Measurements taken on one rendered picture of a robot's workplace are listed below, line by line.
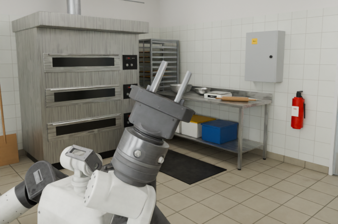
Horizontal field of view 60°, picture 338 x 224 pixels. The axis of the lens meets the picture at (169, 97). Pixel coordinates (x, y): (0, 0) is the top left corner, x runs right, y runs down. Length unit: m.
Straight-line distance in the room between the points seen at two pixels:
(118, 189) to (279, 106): 4.05
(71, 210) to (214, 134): 3.69
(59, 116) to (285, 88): 3.09
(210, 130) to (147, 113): 3.94
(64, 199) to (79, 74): 3.32
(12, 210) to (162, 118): 0.71
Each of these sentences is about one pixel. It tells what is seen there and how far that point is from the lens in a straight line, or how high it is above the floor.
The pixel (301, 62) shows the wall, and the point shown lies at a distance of 4.31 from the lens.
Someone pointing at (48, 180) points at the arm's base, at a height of 1.10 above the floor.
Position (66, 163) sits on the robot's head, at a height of 1.19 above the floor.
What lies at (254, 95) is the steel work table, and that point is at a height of 0.93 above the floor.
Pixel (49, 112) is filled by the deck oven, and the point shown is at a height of 0.80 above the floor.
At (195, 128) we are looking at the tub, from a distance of 4.64.
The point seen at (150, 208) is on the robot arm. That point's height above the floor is 1.21.
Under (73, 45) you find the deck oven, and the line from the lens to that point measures 4.09.
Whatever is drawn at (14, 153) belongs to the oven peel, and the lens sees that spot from 4.77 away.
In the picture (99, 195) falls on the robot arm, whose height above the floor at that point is 1.25.
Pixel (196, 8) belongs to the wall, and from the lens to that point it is 5.47.
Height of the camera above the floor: 1.48
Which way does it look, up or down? 8 degrees down
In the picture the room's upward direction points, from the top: straight up
